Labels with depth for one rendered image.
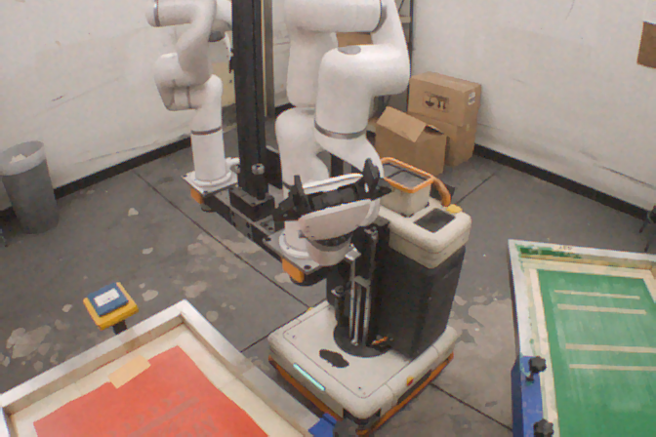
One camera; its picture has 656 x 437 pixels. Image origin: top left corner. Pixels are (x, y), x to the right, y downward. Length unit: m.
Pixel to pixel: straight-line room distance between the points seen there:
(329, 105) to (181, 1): 0.51
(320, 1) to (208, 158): 0.71
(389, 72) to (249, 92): 0.44
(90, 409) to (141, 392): 0.13
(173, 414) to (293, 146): 0.60
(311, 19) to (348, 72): 0.10
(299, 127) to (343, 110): 0.20
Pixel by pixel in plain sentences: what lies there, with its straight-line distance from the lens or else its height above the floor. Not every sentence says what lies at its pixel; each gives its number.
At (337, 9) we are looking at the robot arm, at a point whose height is 1.67.
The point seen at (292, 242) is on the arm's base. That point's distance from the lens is 0.98.
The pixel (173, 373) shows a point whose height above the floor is 0.96.
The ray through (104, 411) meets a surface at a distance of 1.00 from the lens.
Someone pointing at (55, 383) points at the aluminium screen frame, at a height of 0.98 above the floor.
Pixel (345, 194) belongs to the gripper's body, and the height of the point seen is 1.42.
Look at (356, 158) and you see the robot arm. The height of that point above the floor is 1.43.
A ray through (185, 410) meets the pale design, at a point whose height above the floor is 0.96.
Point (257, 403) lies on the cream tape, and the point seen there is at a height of 0.96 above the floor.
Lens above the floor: 1.73
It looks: 29 degrees down
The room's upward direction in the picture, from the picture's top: straight up
